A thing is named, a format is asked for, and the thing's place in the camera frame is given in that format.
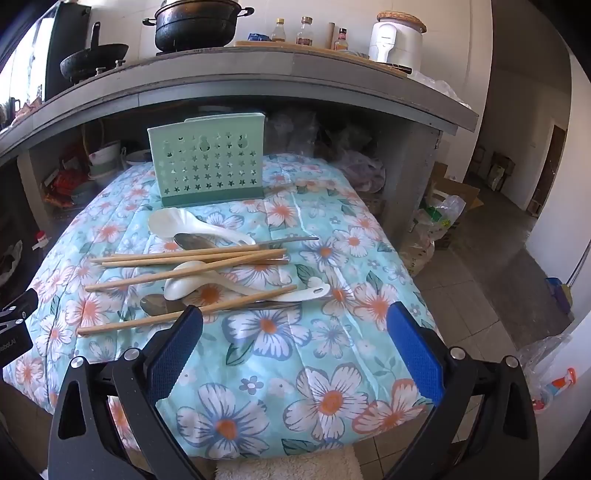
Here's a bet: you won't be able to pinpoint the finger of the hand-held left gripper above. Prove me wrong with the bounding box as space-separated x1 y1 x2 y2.
0 289 39 329

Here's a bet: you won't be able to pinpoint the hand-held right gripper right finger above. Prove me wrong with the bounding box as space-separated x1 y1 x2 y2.
379 302 541 480

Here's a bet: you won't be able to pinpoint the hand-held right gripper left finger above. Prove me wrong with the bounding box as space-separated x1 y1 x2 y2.
47 305 218 480

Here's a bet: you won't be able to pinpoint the metal spoon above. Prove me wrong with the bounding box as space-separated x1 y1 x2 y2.
140 294 282 319
174 233 320 254

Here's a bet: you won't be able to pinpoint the wooden chopstick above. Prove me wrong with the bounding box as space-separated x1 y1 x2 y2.
90 246 262 265
85 254 288 292
102 249 288 268
76 285 298 336

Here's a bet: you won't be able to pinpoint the white plastic spoon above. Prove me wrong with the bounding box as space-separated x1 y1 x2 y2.
164 276 331 303
172 261 254 296
148 208 257 246

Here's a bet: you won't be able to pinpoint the green perforated utensil holder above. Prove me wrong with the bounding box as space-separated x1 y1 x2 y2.
147 112 267 208

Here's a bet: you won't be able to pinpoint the black jar with plastic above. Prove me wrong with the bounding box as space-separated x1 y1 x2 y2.
0 241 24 284

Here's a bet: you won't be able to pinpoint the floral light blue blanket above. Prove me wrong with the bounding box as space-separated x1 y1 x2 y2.
14 154 439 457

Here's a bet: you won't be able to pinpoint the clear bag with toy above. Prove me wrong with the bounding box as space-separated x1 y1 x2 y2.
516 332 580 414

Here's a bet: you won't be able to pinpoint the red snack packets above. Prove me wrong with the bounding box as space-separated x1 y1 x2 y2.
44 170 88 205

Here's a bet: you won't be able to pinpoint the teal bowl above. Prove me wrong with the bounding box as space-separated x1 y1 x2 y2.
69 182 98 206

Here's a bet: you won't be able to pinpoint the blue plastic container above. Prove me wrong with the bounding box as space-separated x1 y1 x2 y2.
545 277 573 319

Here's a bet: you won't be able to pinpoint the white fluffy cloth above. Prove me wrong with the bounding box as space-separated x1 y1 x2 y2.
217 450 363 480

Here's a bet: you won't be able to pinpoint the open cardboard box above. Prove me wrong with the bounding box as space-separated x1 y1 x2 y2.
427 162 483 250

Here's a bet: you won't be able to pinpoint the white floral bowl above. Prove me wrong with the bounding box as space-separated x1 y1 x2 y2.
89 141 123 168

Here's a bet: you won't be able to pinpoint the pink white plastic bag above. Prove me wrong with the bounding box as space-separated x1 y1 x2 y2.
332 150 386 192

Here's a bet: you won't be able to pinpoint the pink cloth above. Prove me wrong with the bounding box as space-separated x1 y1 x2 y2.
9 97 44 125

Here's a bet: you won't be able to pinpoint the distant cardboard boxes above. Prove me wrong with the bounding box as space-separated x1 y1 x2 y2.
471 147 515 192

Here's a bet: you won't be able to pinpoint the brown wooden door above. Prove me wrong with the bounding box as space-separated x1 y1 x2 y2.
531 124 568 215

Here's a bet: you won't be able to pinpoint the clear plastic bags bundle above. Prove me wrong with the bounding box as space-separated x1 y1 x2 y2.
265 111 319 158

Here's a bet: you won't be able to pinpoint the bright window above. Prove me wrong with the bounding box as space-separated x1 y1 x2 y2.
0 14 52 121

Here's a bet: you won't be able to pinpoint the gas stove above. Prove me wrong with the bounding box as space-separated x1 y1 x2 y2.
69 44 232 86

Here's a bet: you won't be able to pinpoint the black wok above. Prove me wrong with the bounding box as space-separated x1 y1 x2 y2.
60 22 130 84

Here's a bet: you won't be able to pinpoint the black stove side panel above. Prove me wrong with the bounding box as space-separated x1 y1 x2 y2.
44 0 90 100

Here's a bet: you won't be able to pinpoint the grey concrete counter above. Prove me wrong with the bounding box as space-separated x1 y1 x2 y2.
0 46 481 241

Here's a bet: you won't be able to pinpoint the white kitchen appliance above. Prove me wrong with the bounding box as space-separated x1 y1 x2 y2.
368 21 423 70

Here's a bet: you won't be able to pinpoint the wooden cutting board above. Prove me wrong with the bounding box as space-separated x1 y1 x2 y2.
235 41 414 75

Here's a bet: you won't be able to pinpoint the black cooking pot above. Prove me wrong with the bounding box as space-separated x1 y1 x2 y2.
143 0 254 52

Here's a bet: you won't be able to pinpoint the woven round mat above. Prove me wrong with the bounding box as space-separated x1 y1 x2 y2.
376 11 428 33

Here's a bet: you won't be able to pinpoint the purple label sauce bottle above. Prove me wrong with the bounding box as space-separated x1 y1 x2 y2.
295 16 315 47

